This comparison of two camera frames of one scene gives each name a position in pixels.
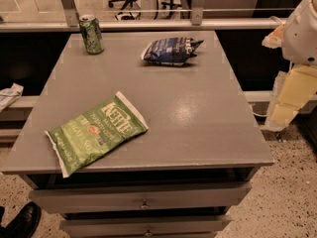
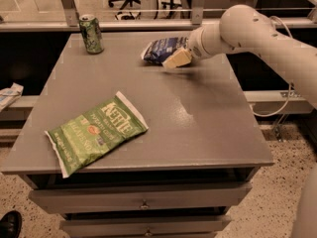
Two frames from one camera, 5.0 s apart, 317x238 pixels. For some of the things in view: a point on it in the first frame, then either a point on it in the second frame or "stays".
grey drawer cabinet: x=182 y=177 stays
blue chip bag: x=169 y=51 stays
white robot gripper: x=301 y=39 to x=197 y=48
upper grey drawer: x=131 y=196 stays
